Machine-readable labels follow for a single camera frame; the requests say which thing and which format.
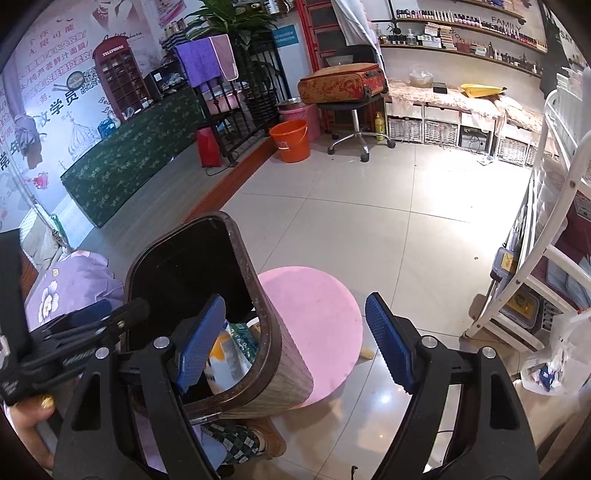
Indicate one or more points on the white hanging cloth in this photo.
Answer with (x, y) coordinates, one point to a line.
(355, 23)

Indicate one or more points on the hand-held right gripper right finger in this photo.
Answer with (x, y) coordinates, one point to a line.
(392, 341)

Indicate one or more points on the yellow bottle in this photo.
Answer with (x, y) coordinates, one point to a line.
(380, 127)

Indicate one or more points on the red bag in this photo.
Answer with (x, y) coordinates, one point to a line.
(208, 147)

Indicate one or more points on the black tower wall decoration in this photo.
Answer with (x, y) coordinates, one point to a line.
(563, 32)

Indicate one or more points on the white wicker swing sofa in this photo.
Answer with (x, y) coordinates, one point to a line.
(41, 230)

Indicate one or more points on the red telephone booth cabinet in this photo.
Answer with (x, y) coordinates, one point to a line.
(115, 48)

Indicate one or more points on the black metal rack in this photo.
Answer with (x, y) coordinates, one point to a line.
(258, 92)

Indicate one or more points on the wall shelves with products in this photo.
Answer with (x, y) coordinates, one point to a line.
(461, 41)

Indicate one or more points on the orange bucket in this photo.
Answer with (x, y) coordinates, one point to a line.
(291, 143)

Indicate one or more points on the lace cloth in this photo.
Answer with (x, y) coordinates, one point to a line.
(443, 99)

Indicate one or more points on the green potted plant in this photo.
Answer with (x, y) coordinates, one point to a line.
(231, 14)

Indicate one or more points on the black display box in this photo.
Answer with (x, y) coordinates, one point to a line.
(161, 81)

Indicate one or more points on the small shelf with bottles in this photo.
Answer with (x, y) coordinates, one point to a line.
(174, 32)

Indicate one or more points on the blue wall sign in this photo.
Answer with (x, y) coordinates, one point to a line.
(285, 37)

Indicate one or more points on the yellow tray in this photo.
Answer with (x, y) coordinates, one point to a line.
(480, 90)

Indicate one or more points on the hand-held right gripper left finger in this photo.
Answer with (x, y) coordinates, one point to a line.
(198, 346)

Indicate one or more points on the low cabinet with baskets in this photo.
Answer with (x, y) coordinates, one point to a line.
(438, 131)

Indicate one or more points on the large wall poster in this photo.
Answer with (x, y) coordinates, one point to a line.
(46, 115)

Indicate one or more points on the white orange snack bag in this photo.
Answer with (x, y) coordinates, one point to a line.
(226, 364)

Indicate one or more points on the dark brown waste bin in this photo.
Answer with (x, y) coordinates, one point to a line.
(184, 258)

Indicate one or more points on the white crib frame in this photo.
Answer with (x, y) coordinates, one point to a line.
(572, 184)

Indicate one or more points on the green packet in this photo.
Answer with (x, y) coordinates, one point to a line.
(244, 339)

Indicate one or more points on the pink round stool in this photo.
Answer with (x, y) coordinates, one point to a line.
(314, 323)

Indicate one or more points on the pink basin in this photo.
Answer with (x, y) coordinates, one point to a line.
(310, 121)

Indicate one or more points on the orange patterned suitcase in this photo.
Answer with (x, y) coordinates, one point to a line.
(341, 83)

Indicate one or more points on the person's left hand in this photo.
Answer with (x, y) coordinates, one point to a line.
(27, 424)

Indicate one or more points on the metal basin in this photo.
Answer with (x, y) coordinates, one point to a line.
(291, 104)

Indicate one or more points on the tan shoe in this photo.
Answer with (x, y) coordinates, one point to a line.
(272, 436)

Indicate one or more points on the white plastic bag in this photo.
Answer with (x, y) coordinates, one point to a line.
(568, 341)

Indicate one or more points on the green plaid pants leg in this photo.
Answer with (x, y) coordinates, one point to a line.
(235, 443)

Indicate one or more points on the green floral mattress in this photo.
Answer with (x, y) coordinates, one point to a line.
(129, 157)

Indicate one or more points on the stacked storage boxes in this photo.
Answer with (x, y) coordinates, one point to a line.
(517, 304)

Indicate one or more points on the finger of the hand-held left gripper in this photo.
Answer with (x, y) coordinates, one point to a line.
(92, 311)
(124, 316)

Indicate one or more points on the purple towel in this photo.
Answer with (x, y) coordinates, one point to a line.
(198, 60)

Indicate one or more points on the purple hanging cloth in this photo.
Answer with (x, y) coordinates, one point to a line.
(21, 101)

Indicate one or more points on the pink towel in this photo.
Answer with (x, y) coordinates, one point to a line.
(226, 55)

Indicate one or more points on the black swivel stool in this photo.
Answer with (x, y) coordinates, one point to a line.
(355, 129)

